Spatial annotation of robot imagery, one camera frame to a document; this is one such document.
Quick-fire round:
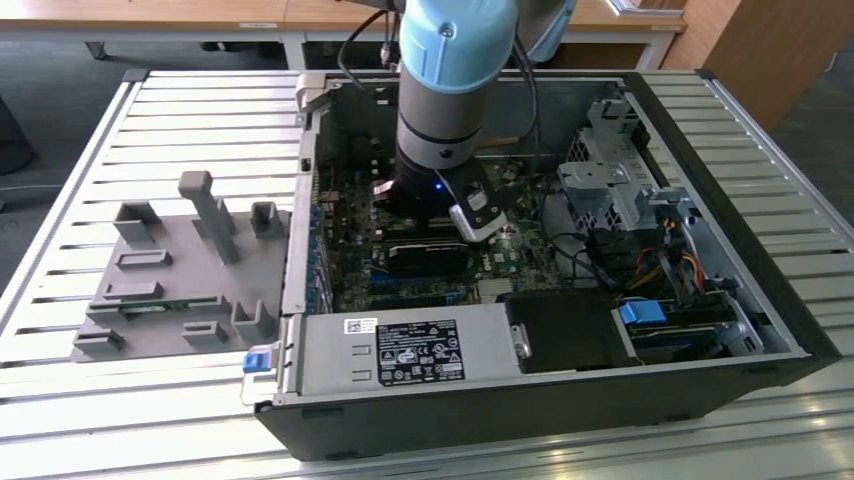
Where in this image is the black RAM slot bank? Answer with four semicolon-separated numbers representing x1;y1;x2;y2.
379;219;495;247

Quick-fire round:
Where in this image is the black graphics card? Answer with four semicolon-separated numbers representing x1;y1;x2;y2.
383;239;472;279

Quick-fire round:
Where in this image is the green motherboard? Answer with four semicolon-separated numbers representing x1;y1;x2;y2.
309;159;568;314

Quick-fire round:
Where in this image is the silver chipset heat sink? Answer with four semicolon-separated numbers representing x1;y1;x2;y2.
476;278;519;304

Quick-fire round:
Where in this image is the silver metal drive cage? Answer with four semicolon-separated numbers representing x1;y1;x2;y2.
556;97;702;236

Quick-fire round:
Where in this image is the black plastic shroud box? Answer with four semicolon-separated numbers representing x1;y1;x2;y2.
503;287;642;376

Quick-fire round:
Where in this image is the silver power supply with label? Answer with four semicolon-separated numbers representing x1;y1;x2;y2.
292;304;522;401

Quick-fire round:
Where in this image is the grey plastic parts rack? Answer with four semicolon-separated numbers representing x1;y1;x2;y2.
69;169;295;364

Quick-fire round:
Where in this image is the blue case latch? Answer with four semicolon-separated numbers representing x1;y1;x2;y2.
243;349;276;376

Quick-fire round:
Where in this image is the hard disk in blue carrier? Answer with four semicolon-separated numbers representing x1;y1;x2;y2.
616;297;732;366

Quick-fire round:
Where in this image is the green RAM stick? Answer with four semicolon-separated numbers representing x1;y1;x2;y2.
119;298;221;316

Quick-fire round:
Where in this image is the black open PC case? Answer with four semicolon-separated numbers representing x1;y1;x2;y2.
252;69;843;464

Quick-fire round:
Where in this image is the wooden desk with white legs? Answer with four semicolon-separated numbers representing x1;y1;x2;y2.
0;0;688;71

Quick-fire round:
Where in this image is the brown wooden cabinet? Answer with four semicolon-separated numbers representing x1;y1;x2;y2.
659;0;854;131

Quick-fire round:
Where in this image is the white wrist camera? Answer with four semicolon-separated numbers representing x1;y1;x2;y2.
447;187;508;244

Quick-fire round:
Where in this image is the black wire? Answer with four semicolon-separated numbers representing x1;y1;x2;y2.
546;232;615;291

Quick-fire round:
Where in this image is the grey plastic case handle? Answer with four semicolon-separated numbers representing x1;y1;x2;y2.
293;72;335;114

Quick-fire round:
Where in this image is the orange yellow wire bundle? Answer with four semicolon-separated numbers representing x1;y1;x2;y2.
626;244;708;296

